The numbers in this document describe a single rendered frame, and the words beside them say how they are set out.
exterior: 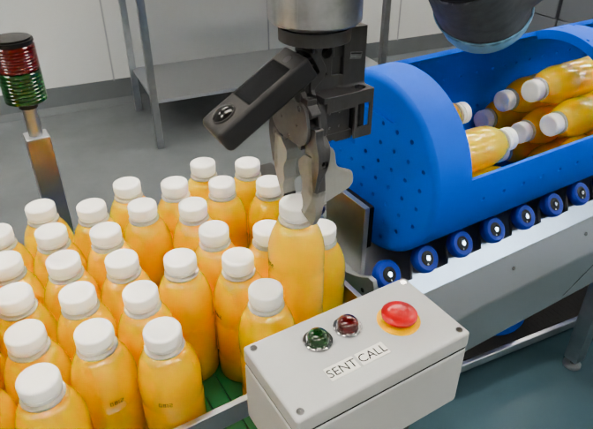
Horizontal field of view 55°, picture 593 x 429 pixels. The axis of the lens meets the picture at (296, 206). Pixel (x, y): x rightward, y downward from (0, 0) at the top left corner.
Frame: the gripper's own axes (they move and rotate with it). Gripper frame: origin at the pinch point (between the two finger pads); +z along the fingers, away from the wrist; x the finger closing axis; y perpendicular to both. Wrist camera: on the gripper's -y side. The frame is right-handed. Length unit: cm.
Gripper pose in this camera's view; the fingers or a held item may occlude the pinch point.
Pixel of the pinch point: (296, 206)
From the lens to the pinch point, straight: 64.4
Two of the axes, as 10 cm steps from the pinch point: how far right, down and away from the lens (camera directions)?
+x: -5.2, -4.5, 7.2
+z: 0.0, 8.5, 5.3
